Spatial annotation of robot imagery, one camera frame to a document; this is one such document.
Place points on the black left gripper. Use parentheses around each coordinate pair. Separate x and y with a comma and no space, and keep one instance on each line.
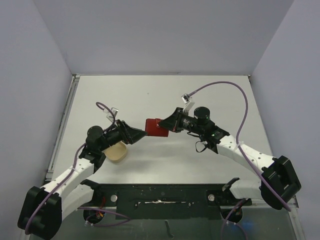
(129,135)

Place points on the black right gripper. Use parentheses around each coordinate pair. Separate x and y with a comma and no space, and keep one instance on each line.
(178,120)

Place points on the red leather card holder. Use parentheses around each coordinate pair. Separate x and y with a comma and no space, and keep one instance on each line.
(153,129)

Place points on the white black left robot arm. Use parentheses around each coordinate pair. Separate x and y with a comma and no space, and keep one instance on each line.
(45,207)

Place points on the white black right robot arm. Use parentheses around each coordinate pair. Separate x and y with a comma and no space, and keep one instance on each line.
(278,182)

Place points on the beige oval tray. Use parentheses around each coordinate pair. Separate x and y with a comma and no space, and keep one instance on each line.
(116,153)

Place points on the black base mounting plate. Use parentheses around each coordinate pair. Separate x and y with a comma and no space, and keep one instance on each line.
(163,201)

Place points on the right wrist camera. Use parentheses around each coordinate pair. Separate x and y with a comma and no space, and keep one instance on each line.
(188,103)

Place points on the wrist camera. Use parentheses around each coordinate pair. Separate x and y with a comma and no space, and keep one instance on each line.
(188,103)
(111,114)

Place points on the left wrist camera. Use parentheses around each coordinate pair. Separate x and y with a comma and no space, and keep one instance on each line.
(111,114)

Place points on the aluminium left rail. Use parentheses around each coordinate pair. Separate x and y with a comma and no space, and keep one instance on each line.
(62,126)

